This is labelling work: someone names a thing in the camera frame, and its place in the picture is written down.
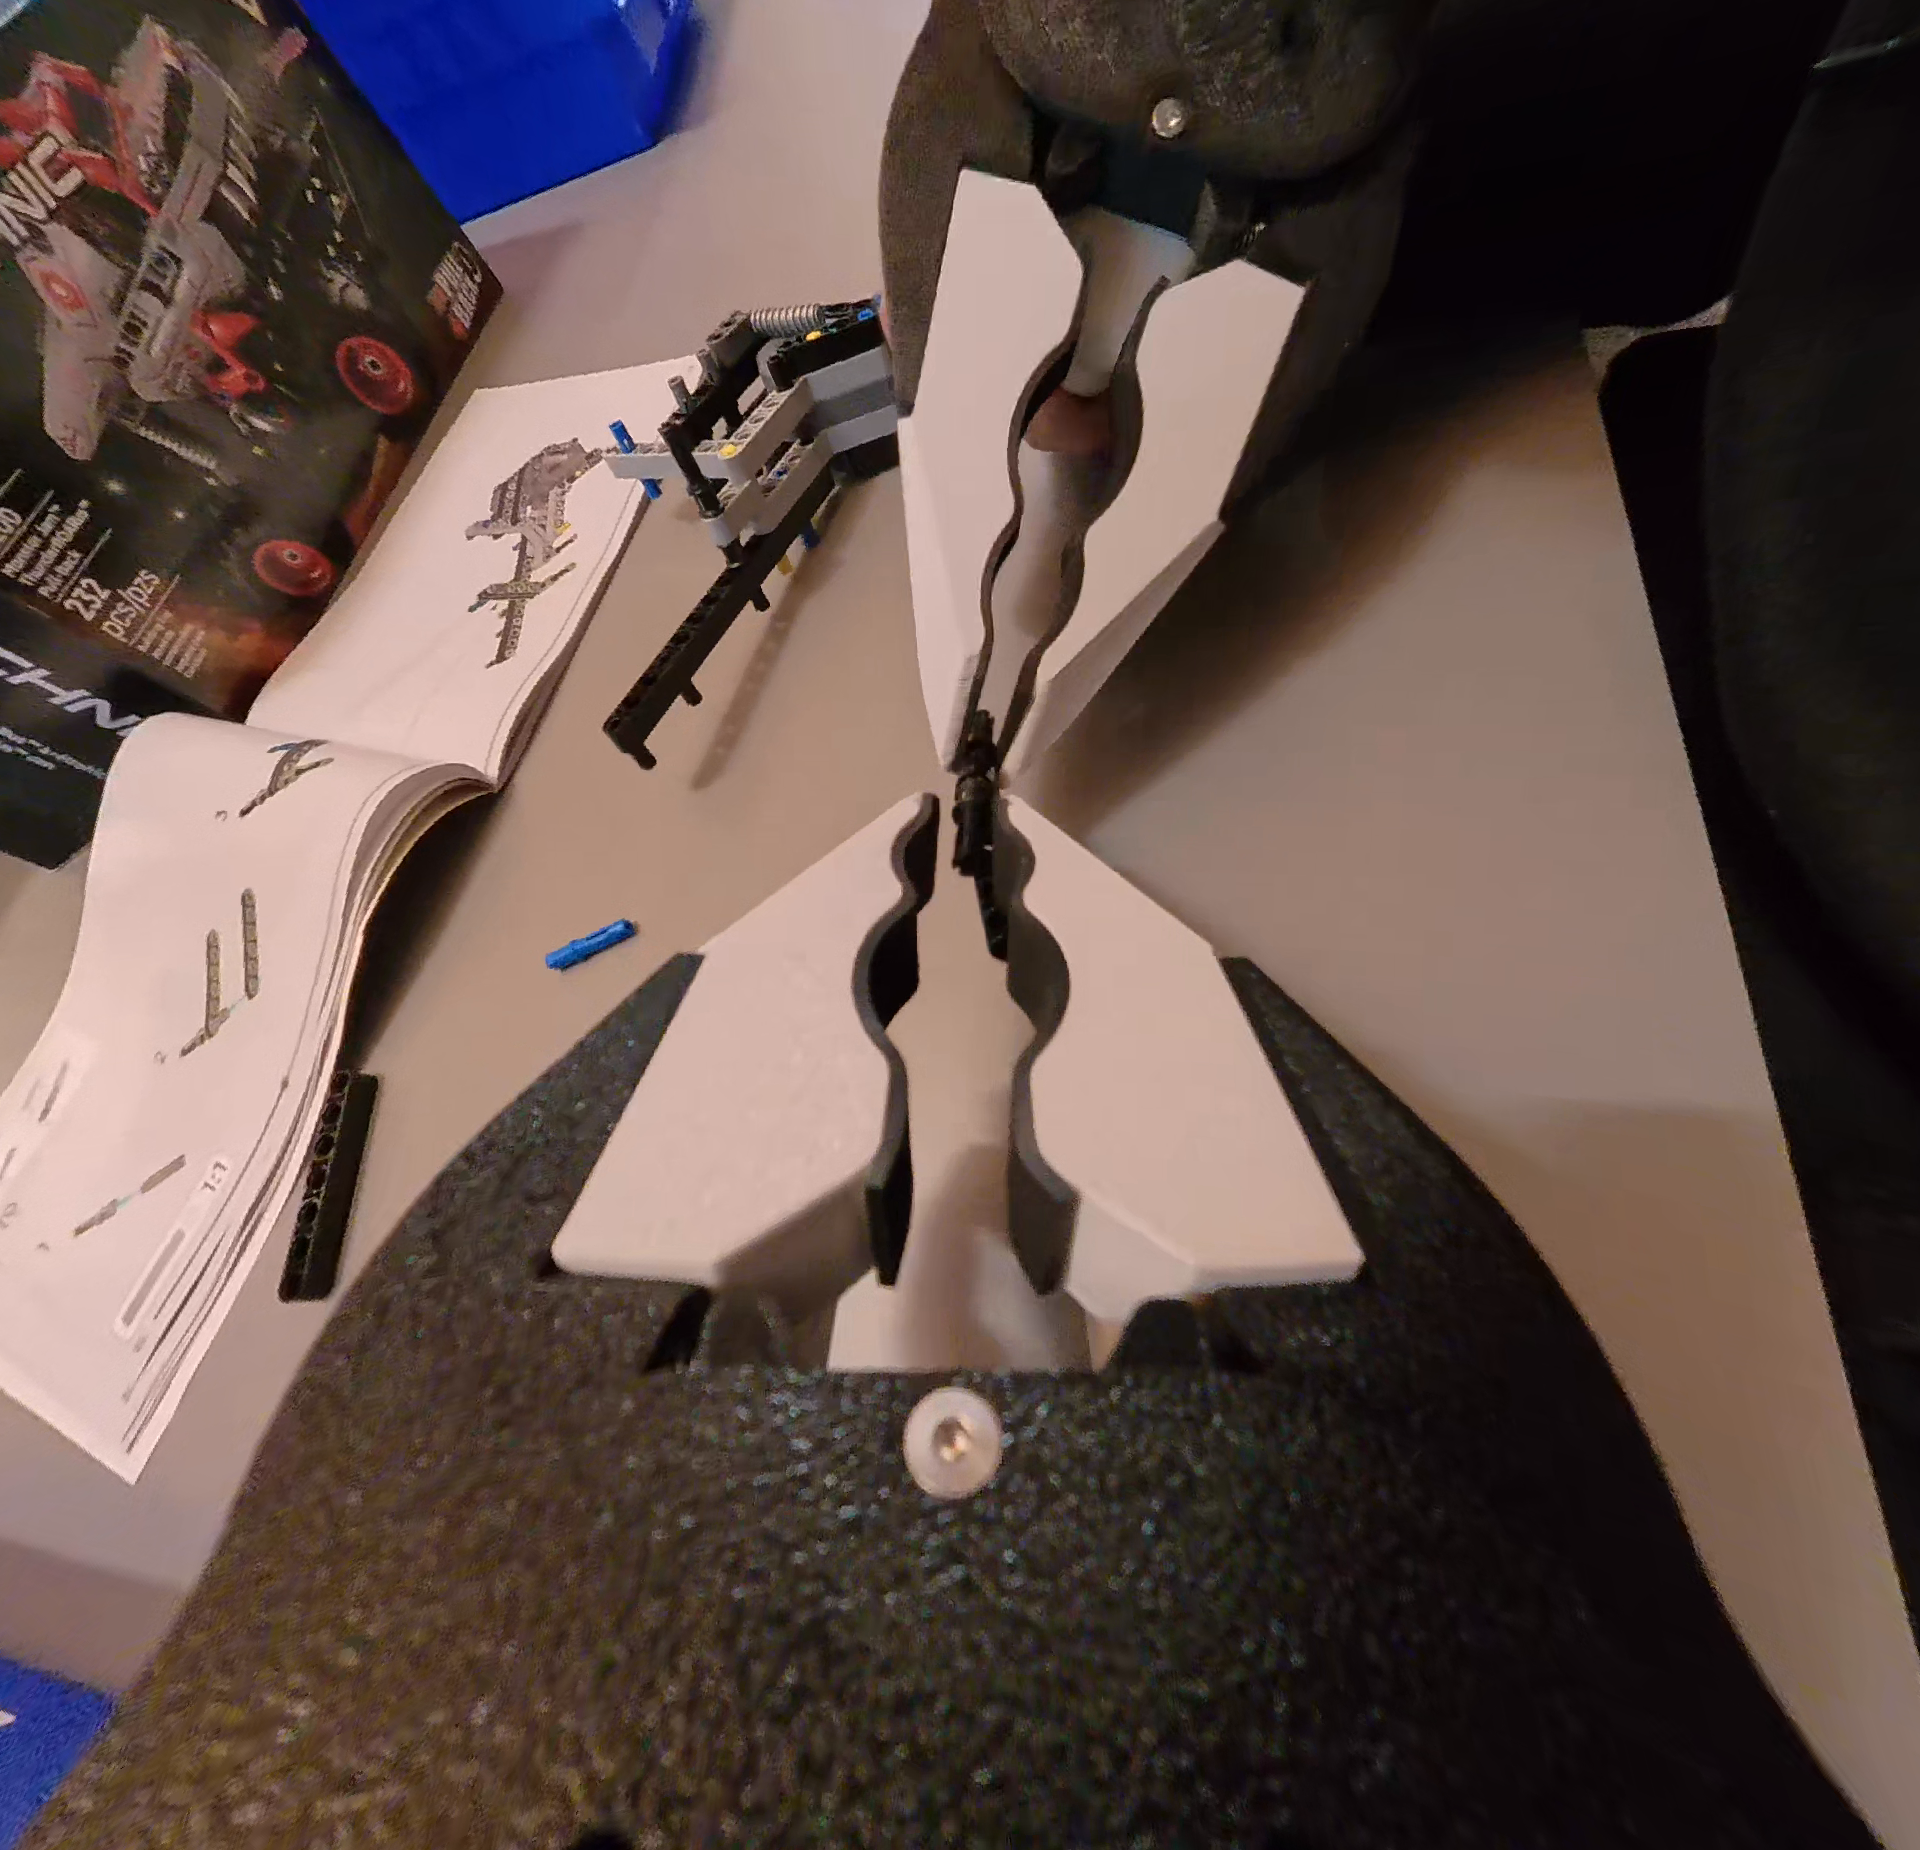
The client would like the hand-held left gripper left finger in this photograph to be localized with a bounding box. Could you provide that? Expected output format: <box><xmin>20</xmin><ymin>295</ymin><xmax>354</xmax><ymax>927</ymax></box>
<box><xmin>552</xmin><ymin>792</ymin><xmax>943</xmax><ymax>1290</ymax></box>

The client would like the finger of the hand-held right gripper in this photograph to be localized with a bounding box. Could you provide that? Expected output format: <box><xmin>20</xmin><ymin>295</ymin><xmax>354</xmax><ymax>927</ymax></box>
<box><xmin>988</xmin><ymin>253</ymin><xmax>1313</xmax><ymax>774</ymax></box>
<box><xmin>899</xmin><ymin>168</ymin><xmax>1106</xmax><ymax>774</ymax></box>

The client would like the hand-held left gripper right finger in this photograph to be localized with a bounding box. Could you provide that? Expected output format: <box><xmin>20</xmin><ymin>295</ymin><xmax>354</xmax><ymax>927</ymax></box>
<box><xmin>983</xmin><ymin>796</ymin><xmax>1365</xmax><ymax>1373</ymax></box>

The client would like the partly built toy model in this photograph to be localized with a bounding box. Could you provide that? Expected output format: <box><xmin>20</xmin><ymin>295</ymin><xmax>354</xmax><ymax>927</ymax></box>
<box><xmin>606</xmin><ymin>298</ymin><xmax>901</xmax><ymax>774</ymax></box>

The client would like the black toy axle pin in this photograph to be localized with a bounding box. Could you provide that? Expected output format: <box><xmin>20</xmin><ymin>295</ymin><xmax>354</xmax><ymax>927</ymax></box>
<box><xmin>953</xmin><ymin>710</ymin><xmax>1011</xmax><ymax>957</ymax></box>

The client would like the person's right forearm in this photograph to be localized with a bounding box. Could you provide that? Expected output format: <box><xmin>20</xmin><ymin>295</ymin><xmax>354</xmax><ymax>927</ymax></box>
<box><xmin>1408</xmin><ymin>0</ymin><xmax>1878</xmax><ymax>339</ymax></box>

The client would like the short black toy beam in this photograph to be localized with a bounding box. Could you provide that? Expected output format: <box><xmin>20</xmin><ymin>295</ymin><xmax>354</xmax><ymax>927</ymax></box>
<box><xmin>279</xmin><ymin>1072</ymin><xmax>382</xmax><ymax>1302</ymax></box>

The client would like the open instruction booklet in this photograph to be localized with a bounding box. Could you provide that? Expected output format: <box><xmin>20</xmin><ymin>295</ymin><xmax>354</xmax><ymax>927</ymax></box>
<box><xmin>0</xmin><ymin>352</ymin><xmax>705</xmax><ymax>1484</ymax></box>

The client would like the blue plastic bin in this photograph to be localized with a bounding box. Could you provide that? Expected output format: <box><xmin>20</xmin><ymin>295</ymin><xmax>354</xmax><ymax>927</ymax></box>
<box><xmin>246</xmin><ymin>0</ymin><xmax>699</xmax><ymax>226</ymax></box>

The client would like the person's black clothed torso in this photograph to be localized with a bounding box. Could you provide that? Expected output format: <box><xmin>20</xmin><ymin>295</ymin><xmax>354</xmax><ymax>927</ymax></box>
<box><xmin>1598</xmin><ymin>0</ymin><xmax>1920</xmax><ymax>1659</ymax></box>

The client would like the black toy truck box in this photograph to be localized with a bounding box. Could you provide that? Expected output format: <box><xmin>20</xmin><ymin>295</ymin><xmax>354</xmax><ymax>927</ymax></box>
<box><xmin>0</xmin><ymin>0</ymin><xmax>504</xmax><ymax>869</ymax></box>

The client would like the blue bin with label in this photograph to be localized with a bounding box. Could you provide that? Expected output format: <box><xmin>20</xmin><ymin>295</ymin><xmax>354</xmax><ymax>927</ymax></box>
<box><xmin>0</xmin><ymin>1655</ymin><xmax>120</xmax><ymax>1850</ymax></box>

